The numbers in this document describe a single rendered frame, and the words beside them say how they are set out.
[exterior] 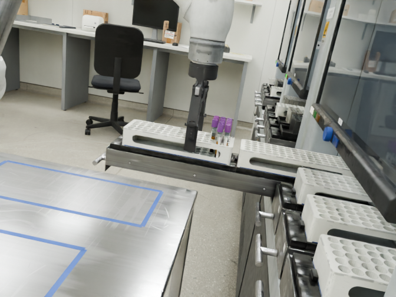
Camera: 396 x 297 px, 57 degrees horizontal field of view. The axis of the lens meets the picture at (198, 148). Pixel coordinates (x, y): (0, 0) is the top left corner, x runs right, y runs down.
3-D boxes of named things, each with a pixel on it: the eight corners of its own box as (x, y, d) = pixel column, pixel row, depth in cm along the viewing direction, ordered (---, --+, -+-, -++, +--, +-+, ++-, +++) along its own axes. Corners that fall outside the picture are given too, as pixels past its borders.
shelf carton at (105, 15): (82, 29, 430) (82, 9, 423) (86, 29, 442) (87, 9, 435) (103, 32, 427) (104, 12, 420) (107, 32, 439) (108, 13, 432)
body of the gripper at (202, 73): (192, 59, 97) (188, 93, 100) (187, 61, 89) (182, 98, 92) (220, 63, 96) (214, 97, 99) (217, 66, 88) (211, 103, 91)
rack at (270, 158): (342, 178, 102) (347, 158, 100) (350, 193, 92) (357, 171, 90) (237, 158, 104) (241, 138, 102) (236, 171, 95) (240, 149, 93)
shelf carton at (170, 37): (161, 42, 412) (164, 20, 404) (165, 41, 432) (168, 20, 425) (175, 44, 410) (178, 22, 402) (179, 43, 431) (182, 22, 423)
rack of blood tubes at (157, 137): (231, 157, 105) (234, 137, 103) (228, 170, 95) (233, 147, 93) (132, 138, 107) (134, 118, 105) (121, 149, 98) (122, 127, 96)
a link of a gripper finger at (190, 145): (198, 125, 93) (198, 126, 92) (195, 151, 95) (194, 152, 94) (187, 124, 93) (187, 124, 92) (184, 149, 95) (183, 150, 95)
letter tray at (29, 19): (14, 20, 389) (14, 13, 387) (30, 21, 422) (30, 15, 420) (37, 24, 388) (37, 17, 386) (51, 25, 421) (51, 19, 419)
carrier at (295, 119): (297, 138, 130) (301, 121, 128) (291, 137, 130) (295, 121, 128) (294, 129, 141) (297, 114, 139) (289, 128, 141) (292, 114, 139)
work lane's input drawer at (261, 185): (346, 199, 105) (355, 171, 102) (359, 223, 92) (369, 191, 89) (108, 153, 112) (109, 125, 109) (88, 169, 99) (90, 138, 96)
